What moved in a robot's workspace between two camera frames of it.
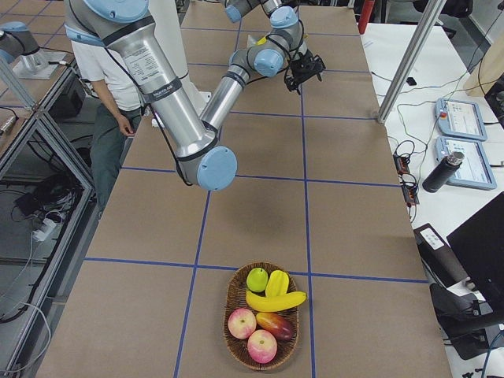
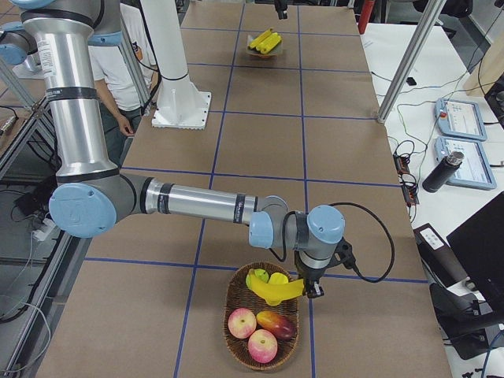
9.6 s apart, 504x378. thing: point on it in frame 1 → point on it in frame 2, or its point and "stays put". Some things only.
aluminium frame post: (411, 59) stays put
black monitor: (479, 245) stays put
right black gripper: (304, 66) → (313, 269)
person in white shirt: (116, 116) stays put
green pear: (257, 279) stays put
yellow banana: (275, 303) → (274, 292)
